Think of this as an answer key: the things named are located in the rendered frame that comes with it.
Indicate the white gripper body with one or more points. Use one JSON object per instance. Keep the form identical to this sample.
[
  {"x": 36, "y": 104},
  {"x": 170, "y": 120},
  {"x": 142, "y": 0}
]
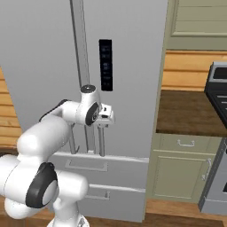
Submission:
[{"x": 107, "y": 120}]

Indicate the olive base cupboard door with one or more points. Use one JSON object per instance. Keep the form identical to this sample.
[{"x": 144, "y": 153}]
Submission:
[{"x": 177, "y": 177}]

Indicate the olive wall cupboard door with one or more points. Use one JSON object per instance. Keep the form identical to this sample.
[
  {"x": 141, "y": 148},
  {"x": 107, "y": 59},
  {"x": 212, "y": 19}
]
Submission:
[{"x": 198, "y": 20}]

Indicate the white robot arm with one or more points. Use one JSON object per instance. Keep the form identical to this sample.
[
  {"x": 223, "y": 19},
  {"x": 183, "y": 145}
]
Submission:
[{"x": 41, "y": 139}]

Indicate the grey fridge drawer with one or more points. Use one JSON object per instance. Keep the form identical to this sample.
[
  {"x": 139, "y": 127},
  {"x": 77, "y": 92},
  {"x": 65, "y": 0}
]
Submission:
[
  {"x": 127, "y": 171},
  {"x": 127, "y": 207}
]

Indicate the olive drawer front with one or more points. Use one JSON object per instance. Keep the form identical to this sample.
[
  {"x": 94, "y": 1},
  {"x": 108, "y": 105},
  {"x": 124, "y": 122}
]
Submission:
[{"x": 168, "y": 143}]

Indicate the grey fridge door with panel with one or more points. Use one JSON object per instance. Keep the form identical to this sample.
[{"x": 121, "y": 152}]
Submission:
[{"x": 133, "y": 74}]

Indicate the grey stove with oven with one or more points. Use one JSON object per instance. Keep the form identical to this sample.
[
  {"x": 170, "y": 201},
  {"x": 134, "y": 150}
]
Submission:
[{"x": 217, "y": 88}]

